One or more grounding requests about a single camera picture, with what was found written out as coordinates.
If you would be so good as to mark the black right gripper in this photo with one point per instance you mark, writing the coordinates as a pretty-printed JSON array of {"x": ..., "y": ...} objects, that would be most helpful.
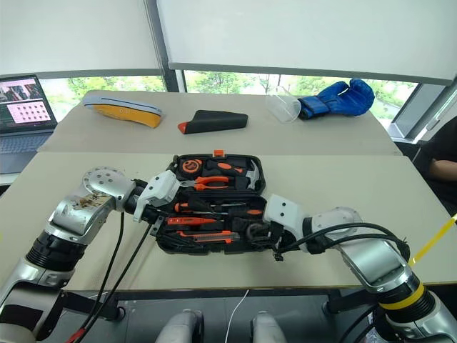
[{"x": 276, "y": 236}]

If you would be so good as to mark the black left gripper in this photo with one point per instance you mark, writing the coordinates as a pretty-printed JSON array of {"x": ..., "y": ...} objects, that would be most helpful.
[{"x": 151, "y": 214}]

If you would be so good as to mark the black electrical tape roll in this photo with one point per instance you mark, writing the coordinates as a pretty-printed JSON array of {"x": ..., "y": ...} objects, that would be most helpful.
[{"x": 255, "y": 231}]

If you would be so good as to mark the black tool case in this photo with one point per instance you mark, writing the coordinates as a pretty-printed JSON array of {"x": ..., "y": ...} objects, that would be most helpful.
[{"x": 200, "y": 249}]

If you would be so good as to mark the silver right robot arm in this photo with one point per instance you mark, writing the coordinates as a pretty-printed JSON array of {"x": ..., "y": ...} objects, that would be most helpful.
[{"x": 375, "y": 257}]

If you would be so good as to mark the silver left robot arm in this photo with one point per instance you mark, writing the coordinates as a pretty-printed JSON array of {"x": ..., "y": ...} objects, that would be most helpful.
[{"x": 93, "y": 200}]

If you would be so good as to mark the person's bare forearm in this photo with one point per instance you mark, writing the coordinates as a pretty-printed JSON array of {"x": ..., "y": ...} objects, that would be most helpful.
[{"x": 444, "y": 168}]

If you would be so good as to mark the small orange black screwdriver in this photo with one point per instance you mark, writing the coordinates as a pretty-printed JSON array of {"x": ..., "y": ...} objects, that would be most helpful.
[{"x": 184, "y": 206}]

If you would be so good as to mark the orange tester pen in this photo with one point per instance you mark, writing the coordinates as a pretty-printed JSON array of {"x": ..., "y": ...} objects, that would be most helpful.
[{"x": 189, "y": 221}]

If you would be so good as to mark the orange black utility knife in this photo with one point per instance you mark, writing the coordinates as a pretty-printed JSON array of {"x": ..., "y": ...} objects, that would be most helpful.
[{"x": 207, "y": 236}]

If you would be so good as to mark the orange black tape measure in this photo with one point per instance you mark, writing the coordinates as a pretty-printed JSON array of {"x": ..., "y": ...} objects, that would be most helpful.
[{"x": 190, "y": 166}]

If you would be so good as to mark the silver head hammer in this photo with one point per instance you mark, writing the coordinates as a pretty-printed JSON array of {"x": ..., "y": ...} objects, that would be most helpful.
[{"x": 254, "y": 177}]

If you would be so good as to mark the stubby black orange screwdriver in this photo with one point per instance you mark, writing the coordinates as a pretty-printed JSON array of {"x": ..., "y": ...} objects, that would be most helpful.
[{"x": 225, "y": 167}]

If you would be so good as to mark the silver grey rounded shape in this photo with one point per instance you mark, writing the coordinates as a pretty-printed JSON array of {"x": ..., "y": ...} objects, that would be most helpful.
[
  {"x": 267, "y": 328},
  {"x": 182, "y": 327}
]

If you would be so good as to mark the yellow grey curved case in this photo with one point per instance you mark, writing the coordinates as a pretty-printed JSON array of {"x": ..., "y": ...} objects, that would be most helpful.
[{"x": 125, "y": 112}]

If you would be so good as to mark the black orange wedge object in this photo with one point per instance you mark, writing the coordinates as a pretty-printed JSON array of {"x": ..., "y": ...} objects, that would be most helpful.
[{"x": 218, "y": 120}]

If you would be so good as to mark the clear plastic container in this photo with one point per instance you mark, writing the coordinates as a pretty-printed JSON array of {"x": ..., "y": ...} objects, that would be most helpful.
[{"x": 283, "y": 107}]

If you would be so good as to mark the open laptop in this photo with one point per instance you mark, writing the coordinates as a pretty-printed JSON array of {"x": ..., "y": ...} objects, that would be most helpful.
[{"x": 21, "y": 143}]

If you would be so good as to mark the blue boxing glove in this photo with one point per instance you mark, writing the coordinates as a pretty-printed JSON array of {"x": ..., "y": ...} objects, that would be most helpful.
[{"x": 342, "y": 100}]

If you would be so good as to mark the yellow tape strip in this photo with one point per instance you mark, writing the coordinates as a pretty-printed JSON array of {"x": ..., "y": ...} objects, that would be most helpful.
[{"x": 432, "y": 239}]

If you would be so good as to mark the person in black shirt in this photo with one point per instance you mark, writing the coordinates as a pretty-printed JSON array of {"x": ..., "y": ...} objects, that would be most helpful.
[{"x": 441, "y": 143}]

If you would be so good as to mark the white roller blind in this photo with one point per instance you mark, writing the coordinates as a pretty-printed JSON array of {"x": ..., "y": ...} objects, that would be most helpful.
[
  {"x": 71, "y": 35},
  {"x": 303, "y": 35}
]

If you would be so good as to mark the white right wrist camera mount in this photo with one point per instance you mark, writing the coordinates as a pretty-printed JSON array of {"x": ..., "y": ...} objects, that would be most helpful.
[{"x": 285, "y": 212}]

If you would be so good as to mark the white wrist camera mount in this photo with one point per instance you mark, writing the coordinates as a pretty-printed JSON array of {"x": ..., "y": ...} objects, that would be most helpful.
[
  {"x": 159, "y": 189},
  {"x": 285, "y": 212}
]

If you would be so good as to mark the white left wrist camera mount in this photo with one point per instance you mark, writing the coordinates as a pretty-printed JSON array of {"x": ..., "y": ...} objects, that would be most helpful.
[{"x": 159, "y": 189}]

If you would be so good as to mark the black table frame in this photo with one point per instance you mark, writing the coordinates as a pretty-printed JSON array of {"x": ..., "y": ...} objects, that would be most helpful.
[{"x": 93, "y": 303}]

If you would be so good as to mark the grey window frame pillar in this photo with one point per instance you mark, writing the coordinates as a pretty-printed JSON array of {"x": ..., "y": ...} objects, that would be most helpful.
[{"x": 169, "y": 76}]

